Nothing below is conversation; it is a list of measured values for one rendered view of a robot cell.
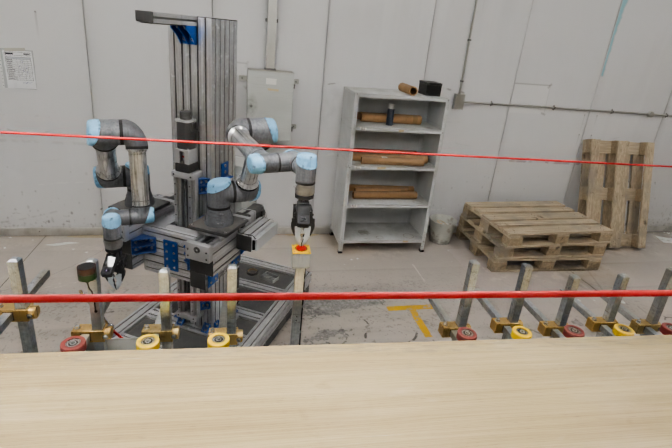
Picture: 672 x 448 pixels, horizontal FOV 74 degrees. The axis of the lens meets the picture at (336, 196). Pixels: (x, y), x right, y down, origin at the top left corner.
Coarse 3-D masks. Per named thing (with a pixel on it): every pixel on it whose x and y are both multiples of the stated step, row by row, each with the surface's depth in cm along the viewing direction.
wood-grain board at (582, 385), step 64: (0, 384) 138; (64, 384) 140; (128, 384) 142; (192, 384) 145; (256, 384) 147; (320, 384) 150; (384, 384) 153; (448, 384) 155; (512, 384) 158; (576, 384) 161; (640, 384) 165
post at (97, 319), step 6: (90, 258) 161; (96, 264) 161; (90, 282) 162; (96, 282) 162; (90, 288) 163; (96, 288) 163; (90, 306) 165; (96, 306) 166; (102, 306) 169; (90, 312) 166; (102, 312) 169; (96, 318) 167; (102, 318) 170; (96, 324) 168; (102, 324) 170; (96, 342) 171; (102, 342) 171; (96, 348) 172; (102, 348) 172
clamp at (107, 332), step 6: (84, 324) 172; (90, 324) 172; (72, 330) 168; (78, 330) 168; (84, 330) 168; (90, 330) 169; (96, 330) 169; (102, 330) 169; (108, 330) 170; (90, 336) 169; (96, 336) 169; (102, 336) 170; (108, 336) 170
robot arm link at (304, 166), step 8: (304, 152) 163; (296, 160) 161; (304, 160) 159; (312, 160) 159; (296, 168) 162; (304, 168) 159; (312, 168) 160; (296, 176) 163; (304, 176) 160; (312, 176) 162; (304, 184) 162; (312, 184) 163
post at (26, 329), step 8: (8, 264) 155; (16, 264) 155; (8, 272) 156; (16, 272) 156; (24, 272) 160; (16, 280) 157; (24, 280) 160; (16, 288) 158; (24, 288) 160; (16, 304) 160; (24, 304) 161; (32, 320) 167; (24, 328) 164; (32, 328) 167; (24, 336) 165; (32, 336) 167; (24, 344) 167; (32, 344) 168; (24, 352) 168; (32, 352) 168
